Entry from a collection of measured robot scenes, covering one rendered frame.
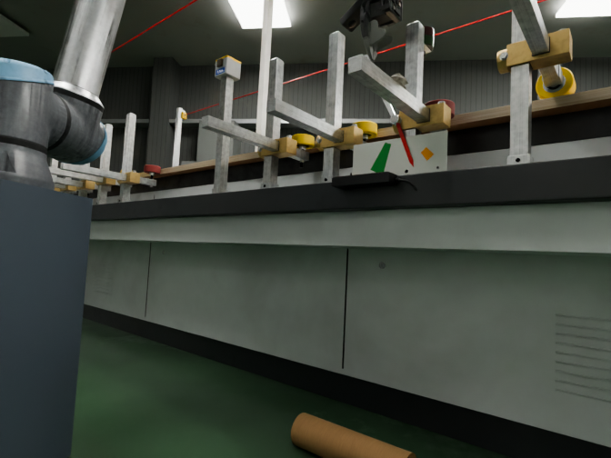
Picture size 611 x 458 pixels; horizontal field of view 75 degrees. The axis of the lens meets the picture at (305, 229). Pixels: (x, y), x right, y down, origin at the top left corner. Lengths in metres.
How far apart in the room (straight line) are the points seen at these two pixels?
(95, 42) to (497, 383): 1.36
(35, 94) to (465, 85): 5.75
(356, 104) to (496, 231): 5.22
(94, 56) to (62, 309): 0.64
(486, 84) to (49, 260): 5.97
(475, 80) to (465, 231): 5.46
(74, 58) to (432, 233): 0.99
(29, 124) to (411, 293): 1.05
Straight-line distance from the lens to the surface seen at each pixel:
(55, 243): 1.00
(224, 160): 1.54
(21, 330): 0.97
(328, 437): 1.06
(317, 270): 1.43
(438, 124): 1.04
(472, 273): 1.18
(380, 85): 0.85
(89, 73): 1.23
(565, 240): 0.94
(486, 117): 1.19
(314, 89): 6.22
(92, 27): 1.26
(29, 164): 1.01
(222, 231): 1.49
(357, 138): 1.15
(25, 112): 1.04
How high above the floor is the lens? 0.49
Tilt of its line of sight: 4 degrees up
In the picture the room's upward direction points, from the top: 3 degrees clockwise
